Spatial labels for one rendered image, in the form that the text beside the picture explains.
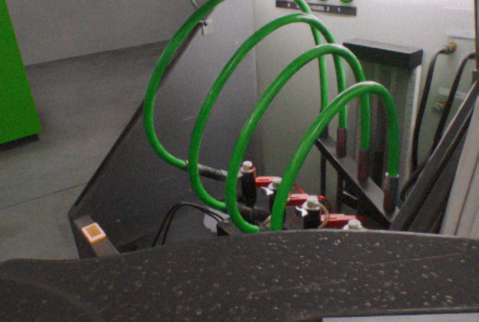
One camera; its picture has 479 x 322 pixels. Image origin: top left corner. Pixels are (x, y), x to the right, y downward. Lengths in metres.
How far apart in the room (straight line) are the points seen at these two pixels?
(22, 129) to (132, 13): 3.78
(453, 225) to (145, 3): 7.03
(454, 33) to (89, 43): 6.70
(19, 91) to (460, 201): 3.68
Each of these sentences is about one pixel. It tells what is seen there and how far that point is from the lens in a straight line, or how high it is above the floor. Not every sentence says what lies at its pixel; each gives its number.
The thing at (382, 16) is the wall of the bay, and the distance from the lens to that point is 0.86.
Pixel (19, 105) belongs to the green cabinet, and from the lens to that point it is 3.99.
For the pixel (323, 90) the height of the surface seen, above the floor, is 1.20.
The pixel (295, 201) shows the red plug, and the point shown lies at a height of 1.08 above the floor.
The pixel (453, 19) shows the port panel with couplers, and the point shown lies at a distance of 0.78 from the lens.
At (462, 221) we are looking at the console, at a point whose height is 1.18.
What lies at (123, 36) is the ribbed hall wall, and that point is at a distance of 7.34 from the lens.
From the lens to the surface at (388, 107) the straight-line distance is 0.59.
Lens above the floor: 1.48
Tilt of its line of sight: 25 degrees down
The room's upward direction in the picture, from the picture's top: 5 degrees counter-clockwise
